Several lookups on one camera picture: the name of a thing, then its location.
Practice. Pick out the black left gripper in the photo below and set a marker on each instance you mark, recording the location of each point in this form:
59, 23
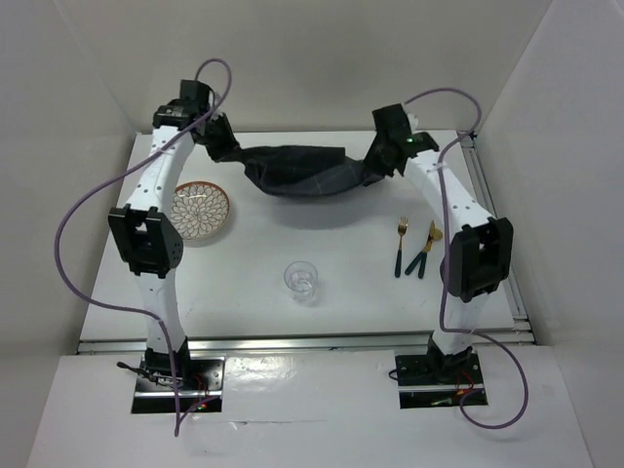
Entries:
230, 148

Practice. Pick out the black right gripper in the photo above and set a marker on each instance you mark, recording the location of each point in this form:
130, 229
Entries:
383, 170

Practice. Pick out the dark checked cloth napkin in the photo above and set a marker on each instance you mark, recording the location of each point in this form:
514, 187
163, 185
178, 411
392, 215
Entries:
301, 171

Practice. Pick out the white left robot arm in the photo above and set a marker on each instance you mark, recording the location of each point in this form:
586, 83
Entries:
146, 239

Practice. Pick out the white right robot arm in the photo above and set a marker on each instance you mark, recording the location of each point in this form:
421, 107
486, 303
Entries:
477, 248

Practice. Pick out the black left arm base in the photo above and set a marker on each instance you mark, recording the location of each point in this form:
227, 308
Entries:
200, 391

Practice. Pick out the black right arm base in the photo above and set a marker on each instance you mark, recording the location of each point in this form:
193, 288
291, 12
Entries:
420, 388

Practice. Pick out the floral plate orange rim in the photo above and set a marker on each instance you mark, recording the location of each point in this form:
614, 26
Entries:
200, 209

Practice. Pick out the clear plastic cup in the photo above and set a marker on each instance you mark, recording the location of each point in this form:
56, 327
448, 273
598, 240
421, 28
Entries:
302, 280

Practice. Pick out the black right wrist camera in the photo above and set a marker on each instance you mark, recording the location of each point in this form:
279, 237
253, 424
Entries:
392, 121

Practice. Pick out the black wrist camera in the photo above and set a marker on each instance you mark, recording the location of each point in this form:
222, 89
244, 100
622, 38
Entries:
392, 121
196, 92

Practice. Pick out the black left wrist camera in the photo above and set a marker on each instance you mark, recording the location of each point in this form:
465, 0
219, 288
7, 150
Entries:
196, 92

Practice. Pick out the gold fork green handle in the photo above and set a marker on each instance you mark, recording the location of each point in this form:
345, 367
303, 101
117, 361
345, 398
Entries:
402, 229

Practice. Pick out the gold spoon green handle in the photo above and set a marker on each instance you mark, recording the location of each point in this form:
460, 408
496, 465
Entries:
434, 235

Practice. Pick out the gold knife green handle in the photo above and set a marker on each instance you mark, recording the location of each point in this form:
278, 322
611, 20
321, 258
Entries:
412, 266

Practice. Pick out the aluminium right side rail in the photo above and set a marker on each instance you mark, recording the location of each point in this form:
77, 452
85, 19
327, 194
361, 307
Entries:
505, 309

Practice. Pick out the aluminium front table rail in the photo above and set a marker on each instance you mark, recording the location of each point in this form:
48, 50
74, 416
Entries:
283, 343

